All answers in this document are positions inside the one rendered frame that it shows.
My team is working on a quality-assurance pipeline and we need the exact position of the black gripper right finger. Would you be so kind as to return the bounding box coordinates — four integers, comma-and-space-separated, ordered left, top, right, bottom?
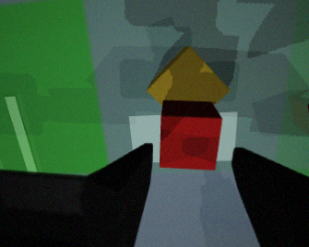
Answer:
232, 147, 309, 247

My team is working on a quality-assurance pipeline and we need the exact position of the olive-yellow cube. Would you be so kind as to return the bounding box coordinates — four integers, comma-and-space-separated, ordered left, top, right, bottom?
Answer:
147, 47, 230, 105

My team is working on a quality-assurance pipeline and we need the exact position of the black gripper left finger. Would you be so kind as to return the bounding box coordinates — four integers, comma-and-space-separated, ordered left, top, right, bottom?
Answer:
0, 143, 153, 247

